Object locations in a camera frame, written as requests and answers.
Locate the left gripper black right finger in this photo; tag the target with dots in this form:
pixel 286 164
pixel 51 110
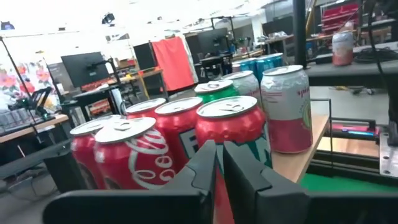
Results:
pixel 280 208

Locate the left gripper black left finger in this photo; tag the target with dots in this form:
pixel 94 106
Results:
pixel 140 205

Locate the red and white soda can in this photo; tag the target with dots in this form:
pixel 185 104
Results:
pixel 133 161

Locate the red Coca-Cola can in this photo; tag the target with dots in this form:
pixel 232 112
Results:
pixel 82 155

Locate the red soda can green accent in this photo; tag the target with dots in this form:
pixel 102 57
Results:
pixel 230 124

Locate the black background robot arm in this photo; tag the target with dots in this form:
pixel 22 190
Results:
pixel 37 98

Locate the salmon pink hanging cloth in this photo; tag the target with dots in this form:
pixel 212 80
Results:
pixel 172 62

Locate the wide black background monitor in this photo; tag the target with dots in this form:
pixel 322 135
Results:
pixel 84 68

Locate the black background screen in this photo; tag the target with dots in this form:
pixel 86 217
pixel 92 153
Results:
pixel 144 56

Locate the colourful printed cloth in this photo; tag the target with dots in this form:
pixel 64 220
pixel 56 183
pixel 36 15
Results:
pixel 18 81

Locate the black monitor stand pole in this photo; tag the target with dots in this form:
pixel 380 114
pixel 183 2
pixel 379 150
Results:
pixel 300 31

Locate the black ceiling spotlight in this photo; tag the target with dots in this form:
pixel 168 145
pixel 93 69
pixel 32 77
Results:
pixel 108 18

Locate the wooden shelf black metal frame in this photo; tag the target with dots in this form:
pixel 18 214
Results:
pixel 298 161

